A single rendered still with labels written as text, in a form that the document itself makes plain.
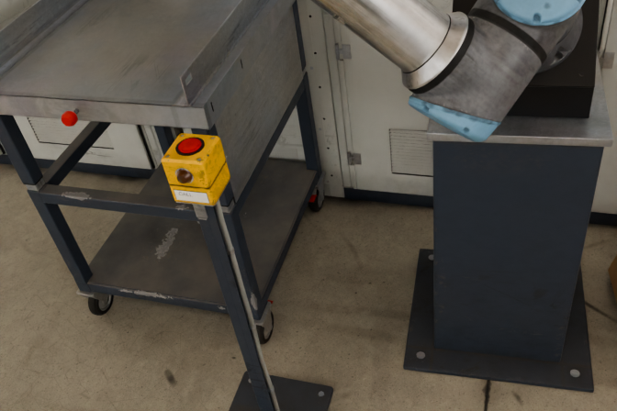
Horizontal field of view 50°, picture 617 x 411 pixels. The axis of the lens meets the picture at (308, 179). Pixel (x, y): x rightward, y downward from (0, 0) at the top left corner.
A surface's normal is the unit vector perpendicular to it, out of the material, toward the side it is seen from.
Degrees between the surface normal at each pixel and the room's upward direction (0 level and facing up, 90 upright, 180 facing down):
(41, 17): 90
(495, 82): 69
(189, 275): 0
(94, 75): 0
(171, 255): 0
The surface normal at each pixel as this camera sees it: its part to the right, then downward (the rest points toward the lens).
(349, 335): -0.13, -0.76
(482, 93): 0.08, 0.28
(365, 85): -0.28, 0.65
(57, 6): 0.95, 0.09
